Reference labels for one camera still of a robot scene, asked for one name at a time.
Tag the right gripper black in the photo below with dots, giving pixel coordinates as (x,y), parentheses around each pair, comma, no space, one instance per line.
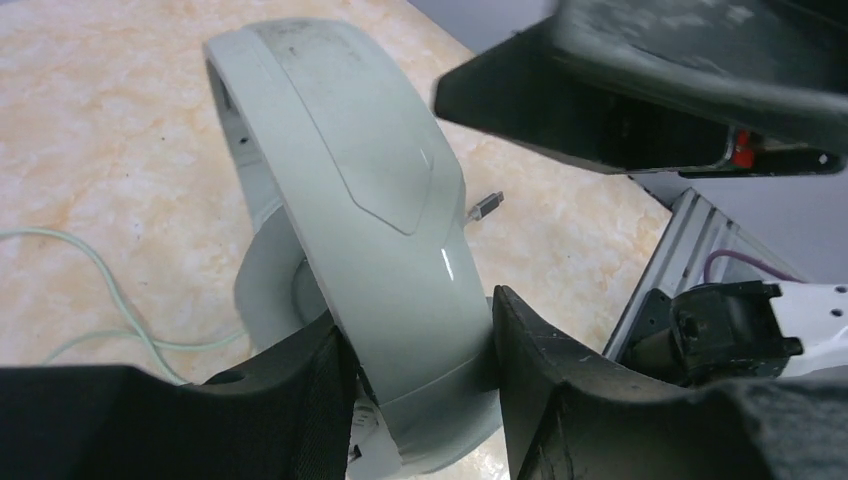
(704,89)

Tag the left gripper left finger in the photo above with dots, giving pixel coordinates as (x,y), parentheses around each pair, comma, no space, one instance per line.
(284,414)

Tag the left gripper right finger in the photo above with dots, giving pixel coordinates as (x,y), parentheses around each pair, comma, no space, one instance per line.
(570,413)

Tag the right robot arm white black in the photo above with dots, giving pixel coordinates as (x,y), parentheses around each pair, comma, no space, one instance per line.
(689,324)

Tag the mint green headphones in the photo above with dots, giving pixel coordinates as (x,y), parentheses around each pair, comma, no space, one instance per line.
(357,204)

